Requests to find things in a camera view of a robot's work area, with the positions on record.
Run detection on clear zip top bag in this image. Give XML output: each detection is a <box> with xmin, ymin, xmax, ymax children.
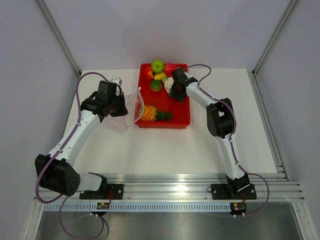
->
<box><xmin>102</xmin><ymin>87</ymin><xmax>145</xmax><ymax>132</ymax></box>

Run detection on toy cauliflower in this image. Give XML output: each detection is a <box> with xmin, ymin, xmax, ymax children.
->
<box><xmin>161</xmin><ymin>77</ymin><xmax>174</xmax><ymax>94</ymax></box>

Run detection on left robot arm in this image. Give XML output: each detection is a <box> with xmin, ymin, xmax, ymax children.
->
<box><xmin>35</xmin><ymin>78</ymin><xmax>128</xmax><ymax>199</ymax></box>

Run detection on green toy lime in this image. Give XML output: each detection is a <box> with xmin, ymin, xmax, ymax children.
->
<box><xmin>149</xmin><ymin>80</ymin><xmax>163</xmax><ymax>93</ymax></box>

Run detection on red toy apple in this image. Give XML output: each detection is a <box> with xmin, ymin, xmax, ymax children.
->
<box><xmin>163</xmin><ymin>63</ymin><xmax>177</xmax><ymax>77</ymax></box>

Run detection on yellow toy mango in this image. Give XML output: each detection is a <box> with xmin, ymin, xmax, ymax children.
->
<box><xmin>153</xmin><ymin>72</ymin><xmax>168</xmax><ymax>81</ymax></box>

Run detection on red plastic tray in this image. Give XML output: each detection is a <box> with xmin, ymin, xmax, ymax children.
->
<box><xmin>135</xmin><ymin>63</ymin><xmax>191</xmax><ymax>129</ymax></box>

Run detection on green toy apple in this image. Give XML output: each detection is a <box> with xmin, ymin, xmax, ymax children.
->
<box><xmin>151</xmin><ymin>59</ymin><xmax>165</xmax><ymax>74</ymax></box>

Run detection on red toy tomato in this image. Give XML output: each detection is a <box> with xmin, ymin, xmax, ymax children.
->
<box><xmin>142</xmin><ymin>66</ymin><xmax>154</xmax><ymax>81</ymax></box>

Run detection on toy pineapple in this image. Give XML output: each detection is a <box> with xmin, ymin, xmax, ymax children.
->
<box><xmin>139</xmin><ymin>105</ymin><xmax>174</xmax><ymax>122</ymax></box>

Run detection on left circuit board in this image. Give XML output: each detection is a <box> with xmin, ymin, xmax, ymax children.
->
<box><xmin>96</xmin><ymin>202</ymin><xmax>110</xmax><ymax>210</ymax></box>

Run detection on circuit board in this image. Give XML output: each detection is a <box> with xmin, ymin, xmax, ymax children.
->
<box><xmin>230</xmin><ymin>202</ymin><xmax>247</xmax><ymax>216</ymax></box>
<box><xmin>96</xmin><ymin>202</ymin><xmax>110</xmax><ymax>210</ymax></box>

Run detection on right circuit board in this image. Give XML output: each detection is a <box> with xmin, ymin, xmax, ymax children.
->
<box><xmin>230</xmin><ymin>202</ymin><xmax>247</xmax><ymax>216</ymax></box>

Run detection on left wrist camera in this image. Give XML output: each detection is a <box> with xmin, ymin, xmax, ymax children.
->
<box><xmin>111</xmin><ymin>77</ymin><xmax>122</xmax><ymax>87</ymax></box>

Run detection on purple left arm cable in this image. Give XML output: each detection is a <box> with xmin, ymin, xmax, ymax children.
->
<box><xmin>36</xmin><ymin>71</ymin><xmax>110</xmax><ymax>238</ymax></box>

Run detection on right side aluminium rail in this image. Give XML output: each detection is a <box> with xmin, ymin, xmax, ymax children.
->
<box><xmin>247</xmin><ymin>69</ymin><xmax>291</xmax><ymax>182</ymax></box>

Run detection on right aluminium frame post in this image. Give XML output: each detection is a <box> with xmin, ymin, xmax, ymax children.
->
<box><xmin>252</xmin><ymin>0</ymin><xmax>299</xmax><ymax>77</ymax></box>

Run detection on aluminium frame post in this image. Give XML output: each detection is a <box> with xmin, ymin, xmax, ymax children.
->
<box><xmin>252</xmin><ymin>0</ymin><xmax>299</xmax><ymax>77</ymax></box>
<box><xmin>35</xmin><ymin>0</ymin><xmax>82</xmax><ymax>77</ymax></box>

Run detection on left aluminium frame post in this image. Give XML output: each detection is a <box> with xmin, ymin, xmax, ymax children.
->
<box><xmin>35</xmin><ymin>0</ymin><xmax>82</xmax><ymax>77</ymax></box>

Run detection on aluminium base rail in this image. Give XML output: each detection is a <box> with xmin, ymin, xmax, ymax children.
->
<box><xmin>34</xmin><ymin>172</ymin><xmax>306</xmax><ymax>205</ymax></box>

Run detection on white slotted cable duct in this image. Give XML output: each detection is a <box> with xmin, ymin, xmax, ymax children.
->
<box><xmin>44</xmin><ymin>201</ymin><xmax>231</xmax><ymax>213</ymax></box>

